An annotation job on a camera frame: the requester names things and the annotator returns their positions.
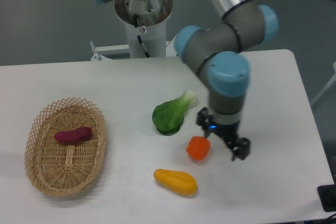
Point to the green bok choy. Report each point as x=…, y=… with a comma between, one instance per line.
x=169, y=116

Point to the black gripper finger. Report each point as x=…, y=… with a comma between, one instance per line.
x=240, y=148
x=204, y=120

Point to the white metal base frame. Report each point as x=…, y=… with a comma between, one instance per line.
x=123, y=52

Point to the orange carrot chunk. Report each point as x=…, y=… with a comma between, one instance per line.
x=198, y=147

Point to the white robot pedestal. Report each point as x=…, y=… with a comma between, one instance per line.
x=145, y=25

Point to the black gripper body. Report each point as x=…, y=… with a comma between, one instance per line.
x=227, y=131

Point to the purple sweet potato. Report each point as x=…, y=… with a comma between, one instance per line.
x=77, y=135

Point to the white frame leg right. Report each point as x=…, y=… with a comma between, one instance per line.
x=324, y=92

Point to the yellow papaya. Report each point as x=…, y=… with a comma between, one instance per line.
x=177, y=181

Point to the black device at edge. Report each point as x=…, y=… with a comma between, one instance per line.
x=327, y=197

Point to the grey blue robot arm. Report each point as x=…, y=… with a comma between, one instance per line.
x=215, y=55

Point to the woven wicker basket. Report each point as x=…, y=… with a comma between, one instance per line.
x=61, y=169

